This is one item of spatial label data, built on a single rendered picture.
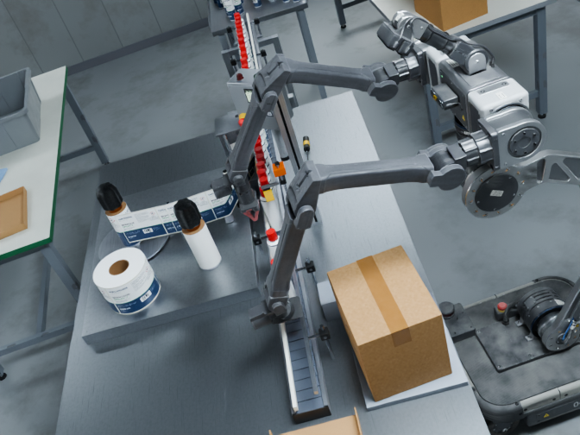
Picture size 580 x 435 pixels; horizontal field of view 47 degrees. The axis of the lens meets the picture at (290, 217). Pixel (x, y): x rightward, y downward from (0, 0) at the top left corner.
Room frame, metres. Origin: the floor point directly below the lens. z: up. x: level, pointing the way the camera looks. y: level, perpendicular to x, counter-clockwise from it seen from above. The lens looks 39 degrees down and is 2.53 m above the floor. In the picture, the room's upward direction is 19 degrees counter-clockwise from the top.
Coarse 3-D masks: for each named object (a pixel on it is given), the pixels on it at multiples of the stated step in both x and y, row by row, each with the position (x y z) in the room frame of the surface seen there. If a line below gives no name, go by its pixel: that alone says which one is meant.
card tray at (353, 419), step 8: (352, 416) 1.12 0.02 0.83; (320, 424) 1.13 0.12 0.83; (328, 424) 1.12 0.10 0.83; (336, 424) 1.12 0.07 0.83; (344, 424) 1.11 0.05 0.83; (352, 424) 1.10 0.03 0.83; (288, 432) 1.14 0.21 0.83; (296, 432) 1.13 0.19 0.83; (304, 432) 1.12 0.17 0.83; (312, 432) 1.11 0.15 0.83; (320, 432) 1.11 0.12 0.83; (328, 432) 1.10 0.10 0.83; (336, 432) 1.09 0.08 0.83; (344, 432) 1.08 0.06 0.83; (352, 432) 1.07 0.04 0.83; (360, 432) 1.04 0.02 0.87
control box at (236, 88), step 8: (240, 72) 2.13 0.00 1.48; (248, 72) 2.11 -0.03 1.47; (232, 80) 2.10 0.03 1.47; (248, 80) 2.06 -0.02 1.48; (232, 88) 2.08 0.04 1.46; (240, 88) 2.06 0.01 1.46; (248, 88) 2.04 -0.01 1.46; (232, 96) 2.09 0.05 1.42; (240, 96) 2.07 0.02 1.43; (240, 104) 2.07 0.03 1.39; (248, 104) 2.05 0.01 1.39; (288, 104) 2.05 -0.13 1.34; (240, 112) 2.08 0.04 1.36; (272, 112) 1.99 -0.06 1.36; (288, 112) 2.04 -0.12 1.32; (272, 120) 2.00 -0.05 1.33; (264, 128) 2.03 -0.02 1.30; (272, 128) 2.01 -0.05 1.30
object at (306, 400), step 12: (300, 288) 1.64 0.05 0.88; (288, 324) 1.50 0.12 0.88; (300, 324) 1.48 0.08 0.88; (288, 336) 1.45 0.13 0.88; (300, 336) 1.43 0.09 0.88; (300, 348) 1.39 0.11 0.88; (300, 360) 1.34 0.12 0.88; (312, 360) 1.33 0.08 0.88; (300, 372) 1.30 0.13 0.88; (300, 384) 1.25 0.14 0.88; (300, 396) 1.21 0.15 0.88; (312, 396) 1.20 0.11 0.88; (300, 408) 1.17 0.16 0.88; (312, 408) 1.16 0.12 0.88
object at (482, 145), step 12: (480, 120) 1.36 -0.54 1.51; (480, 132) 1.34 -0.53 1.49; (492, 132) 1.30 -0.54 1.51; (468, 144) 1.32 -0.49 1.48; (480, 144) 1.31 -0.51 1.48; (492, 144) 1.29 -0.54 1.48; (468, 156) 1.30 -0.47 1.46; (480, 156) 1.30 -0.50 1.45; (492, 156) 1.29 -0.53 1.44; (492, 168) 1.30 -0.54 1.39
